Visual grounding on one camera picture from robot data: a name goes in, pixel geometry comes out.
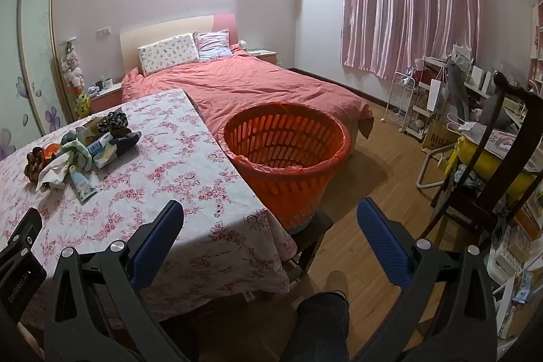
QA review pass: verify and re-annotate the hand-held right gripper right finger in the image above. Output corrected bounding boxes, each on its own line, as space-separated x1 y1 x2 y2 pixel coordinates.
354 197 499 362

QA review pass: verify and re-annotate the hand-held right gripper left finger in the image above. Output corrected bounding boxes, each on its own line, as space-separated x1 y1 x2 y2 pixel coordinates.
42 199 201 362

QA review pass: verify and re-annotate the orange plastic basket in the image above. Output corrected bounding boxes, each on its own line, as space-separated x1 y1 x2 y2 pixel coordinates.
218 102 353 233

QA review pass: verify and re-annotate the tan slipper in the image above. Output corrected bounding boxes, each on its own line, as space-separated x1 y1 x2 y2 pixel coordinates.
326 271 349 299

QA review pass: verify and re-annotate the dark wooden stool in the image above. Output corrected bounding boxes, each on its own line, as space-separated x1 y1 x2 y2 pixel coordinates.
280 209 336 290

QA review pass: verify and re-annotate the floral tablecloth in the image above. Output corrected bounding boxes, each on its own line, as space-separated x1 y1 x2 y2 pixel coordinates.
0 88 298 303

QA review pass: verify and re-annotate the white tube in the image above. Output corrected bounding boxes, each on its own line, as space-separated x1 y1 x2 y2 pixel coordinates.
69 167 97 205

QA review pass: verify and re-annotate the person's leg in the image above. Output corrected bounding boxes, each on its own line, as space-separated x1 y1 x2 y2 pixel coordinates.
293 290 351 362

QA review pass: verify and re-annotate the dark wooden chair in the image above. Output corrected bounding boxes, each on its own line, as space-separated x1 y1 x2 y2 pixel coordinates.
424 71 543 252

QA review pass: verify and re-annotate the crumpled white paper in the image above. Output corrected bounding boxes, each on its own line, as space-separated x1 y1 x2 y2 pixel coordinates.
36 156 71 192

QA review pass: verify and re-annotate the dark blue slipper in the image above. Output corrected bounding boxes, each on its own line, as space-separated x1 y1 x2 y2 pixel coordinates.
110 131 143 157

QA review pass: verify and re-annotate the brown hair claw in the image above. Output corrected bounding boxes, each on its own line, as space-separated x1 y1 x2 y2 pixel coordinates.
23 148 52 182

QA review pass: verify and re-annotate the blue white packet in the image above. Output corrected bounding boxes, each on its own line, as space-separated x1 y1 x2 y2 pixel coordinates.
87 133 117 170

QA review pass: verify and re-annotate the brown paper bag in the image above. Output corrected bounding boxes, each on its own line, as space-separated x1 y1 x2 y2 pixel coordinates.
422 120 461 159

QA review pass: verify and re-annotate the yellow bag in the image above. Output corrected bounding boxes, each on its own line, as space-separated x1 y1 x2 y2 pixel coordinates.
458 135 543 193

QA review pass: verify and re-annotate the white shelf trolley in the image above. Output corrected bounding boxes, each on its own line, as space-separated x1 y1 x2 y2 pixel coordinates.
407 57 450 142

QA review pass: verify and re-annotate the pink bedside table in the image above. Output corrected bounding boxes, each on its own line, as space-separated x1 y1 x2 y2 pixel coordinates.
87 84 125 114
246 49 278 68

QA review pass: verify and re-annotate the white paper bag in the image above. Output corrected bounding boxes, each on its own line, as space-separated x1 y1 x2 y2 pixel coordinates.
428 78 446 112

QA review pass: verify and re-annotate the green yellow plush toy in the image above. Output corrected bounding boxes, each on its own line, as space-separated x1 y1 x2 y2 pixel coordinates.
75 93 92 117

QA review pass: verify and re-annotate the grey cloth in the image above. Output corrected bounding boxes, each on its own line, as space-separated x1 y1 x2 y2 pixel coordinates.
445 61 473 121

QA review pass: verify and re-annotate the salmon duvet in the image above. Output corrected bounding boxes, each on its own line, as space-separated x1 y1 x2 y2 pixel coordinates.
121 44 374 142

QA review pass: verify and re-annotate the floral pillow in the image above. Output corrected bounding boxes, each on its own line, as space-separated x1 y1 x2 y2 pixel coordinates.
137 33 201 76

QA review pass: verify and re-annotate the hanging column of plush toys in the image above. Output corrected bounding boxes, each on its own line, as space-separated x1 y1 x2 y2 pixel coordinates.
59 42 92 117

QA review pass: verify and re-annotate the wardrobe with purple flowers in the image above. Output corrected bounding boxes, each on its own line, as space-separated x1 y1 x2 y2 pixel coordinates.
0 0 69 163

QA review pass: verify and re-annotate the striped pillow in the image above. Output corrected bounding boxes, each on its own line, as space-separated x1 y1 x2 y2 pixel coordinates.
193 29 233 62

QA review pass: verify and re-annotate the beige headboard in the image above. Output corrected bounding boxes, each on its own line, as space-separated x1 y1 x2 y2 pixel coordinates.
119 15 215 71

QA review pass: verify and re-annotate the pink headboard panel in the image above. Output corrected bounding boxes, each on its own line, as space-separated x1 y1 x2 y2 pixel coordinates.
212 13 238 49

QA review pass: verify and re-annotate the white tube frame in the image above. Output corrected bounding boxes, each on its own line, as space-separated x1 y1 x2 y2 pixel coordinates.
416 141 454 189

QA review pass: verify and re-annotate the white wire rack cart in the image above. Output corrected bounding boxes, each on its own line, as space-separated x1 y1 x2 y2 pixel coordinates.
384 71 416 134

